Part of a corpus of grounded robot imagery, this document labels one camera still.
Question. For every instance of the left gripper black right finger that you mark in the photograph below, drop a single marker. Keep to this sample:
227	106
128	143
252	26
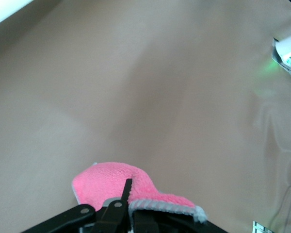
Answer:
144	222

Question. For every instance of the pink and grey towel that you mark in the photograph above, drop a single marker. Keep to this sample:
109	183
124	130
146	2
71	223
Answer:
106	179

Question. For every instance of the brown table cover sheet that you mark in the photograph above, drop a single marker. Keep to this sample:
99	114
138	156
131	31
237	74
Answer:
111	97

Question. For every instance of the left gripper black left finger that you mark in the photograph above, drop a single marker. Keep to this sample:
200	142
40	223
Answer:
114	213

